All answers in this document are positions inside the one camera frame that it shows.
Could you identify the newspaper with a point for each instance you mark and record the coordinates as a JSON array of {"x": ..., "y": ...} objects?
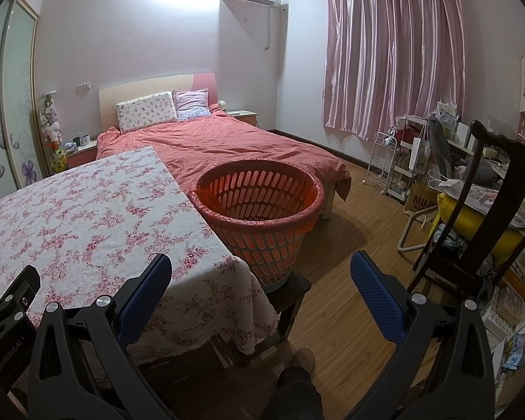
[{"x": 485, "y": 197}]

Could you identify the person's leg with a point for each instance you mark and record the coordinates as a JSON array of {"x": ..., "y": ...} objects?
[{"x": 299, "y": 396}]

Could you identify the brown paper bag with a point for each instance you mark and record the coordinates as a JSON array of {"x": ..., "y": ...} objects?
[{"x": 420, "y": 201}]

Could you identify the beige and pink headboard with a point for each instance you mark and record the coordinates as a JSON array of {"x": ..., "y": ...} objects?
[{"x": 144, "y": 85}]

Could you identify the yellow cushion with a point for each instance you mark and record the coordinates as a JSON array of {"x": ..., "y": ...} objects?
[{"x": 459, "y": 214}]

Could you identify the pile of boxes and books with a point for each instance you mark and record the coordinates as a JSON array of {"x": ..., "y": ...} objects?
[{"x": 520, "y": 280}]

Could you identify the green yellow plush toy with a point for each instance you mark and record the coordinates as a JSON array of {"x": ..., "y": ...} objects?
[{"x": 59, "y": 159}]

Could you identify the pink striped pillow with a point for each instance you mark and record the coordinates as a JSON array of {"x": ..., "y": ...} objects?
[{"x": 190, "y": 105}]

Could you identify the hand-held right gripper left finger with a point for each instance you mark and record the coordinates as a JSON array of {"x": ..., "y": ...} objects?
[{"x": 144, "y": 291}]

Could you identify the white shelf cart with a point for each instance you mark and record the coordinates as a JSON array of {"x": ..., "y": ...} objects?
[{"x": 402, "y": 168}]

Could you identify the white wall outlet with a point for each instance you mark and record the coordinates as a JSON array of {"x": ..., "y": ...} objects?
[{"x": 83, "y": 87}]

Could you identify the pink satin curtain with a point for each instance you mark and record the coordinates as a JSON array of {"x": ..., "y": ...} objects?
[{"x": 389, "y": 52}]

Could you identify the grey office chair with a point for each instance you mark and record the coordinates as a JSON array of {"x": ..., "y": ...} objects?
[{"x": 439, "y": 148}]

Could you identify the dark wooden stool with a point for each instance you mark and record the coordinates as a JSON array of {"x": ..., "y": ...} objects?
[{"x": 293, "y": 291}]

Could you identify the pink white nightstand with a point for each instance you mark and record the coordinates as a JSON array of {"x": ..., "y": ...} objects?
[
  {"x": 245, "y": 118},
  {"x": 81, "y": 157}
]

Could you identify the bed with red duvet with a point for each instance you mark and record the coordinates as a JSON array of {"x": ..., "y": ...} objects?
[{"x": 245, "y": 144}]

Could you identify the glass door wardrobe with flowers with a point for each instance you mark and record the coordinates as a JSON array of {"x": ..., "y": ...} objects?
[{"x": 17, "y": 74}]

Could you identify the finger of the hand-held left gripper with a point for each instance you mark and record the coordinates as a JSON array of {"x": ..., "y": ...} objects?
[{"x": 22, "y": 288}]

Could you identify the pink floral tablecloth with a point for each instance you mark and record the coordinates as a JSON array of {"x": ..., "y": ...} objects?
[{"x": 92, "y": 227}]

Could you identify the white paper bag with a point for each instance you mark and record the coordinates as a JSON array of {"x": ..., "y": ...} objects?
[{"x": 419, "y": 155}]

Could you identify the white floral pillow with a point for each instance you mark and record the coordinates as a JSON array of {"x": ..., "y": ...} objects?
[{"x": 146, "y": 111}]

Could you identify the white mug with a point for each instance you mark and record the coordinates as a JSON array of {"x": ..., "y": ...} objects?
[{"x": 85, "y": 139}]

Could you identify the cluttered white desk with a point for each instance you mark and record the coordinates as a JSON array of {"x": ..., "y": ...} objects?
[{"x": 461, "y": 133}]

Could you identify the brown shoe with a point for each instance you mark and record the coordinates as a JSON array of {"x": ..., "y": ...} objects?
[{"x": 302, "y": 361}]

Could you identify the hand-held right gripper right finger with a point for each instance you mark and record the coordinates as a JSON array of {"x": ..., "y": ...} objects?
[{"x": 376, "y": 297}]

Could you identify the dark wooden chair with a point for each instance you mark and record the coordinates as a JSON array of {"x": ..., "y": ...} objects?
[{"x": 503, "y": 142}]

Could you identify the orange plastic laundry basket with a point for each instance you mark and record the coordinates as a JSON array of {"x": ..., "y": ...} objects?
[{"x": 271, "y": 253}]

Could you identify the hanging plush toys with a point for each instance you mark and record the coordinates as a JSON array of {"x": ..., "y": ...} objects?
[{"x": 50, "y": 127}]

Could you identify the white air conditioner pipe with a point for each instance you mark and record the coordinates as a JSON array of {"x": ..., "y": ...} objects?
[{"x": 267, "y": 26}]

